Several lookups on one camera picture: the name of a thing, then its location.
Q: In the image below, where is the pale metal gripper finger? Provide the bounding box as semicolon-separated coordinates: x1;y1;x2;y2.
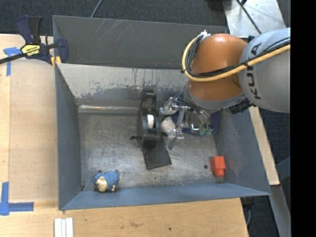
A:
158;100;176;117
166;129;185;151

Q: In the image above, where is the white round object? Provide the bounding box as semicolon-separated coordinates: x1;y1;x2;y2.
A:
160;117;176;135

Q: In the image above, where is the dark green flat block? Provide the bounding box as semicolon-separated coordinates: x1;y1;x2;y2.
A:
141;139;172;170

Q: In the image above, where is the black bulky object, white part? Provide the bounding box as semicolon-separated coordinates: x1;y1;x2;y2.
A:
130;88;162;150

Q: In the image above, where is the orange block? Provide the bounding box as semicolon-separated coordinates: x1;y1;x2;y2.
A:
209;156;227;178

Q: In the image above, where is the grey metal bin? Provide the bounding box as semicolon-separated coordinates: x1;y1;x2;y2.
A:
52;15;273;211

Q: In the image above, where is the blue toy sheep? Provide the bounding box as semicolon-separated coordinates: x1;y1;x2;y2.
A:
92;169;122;193

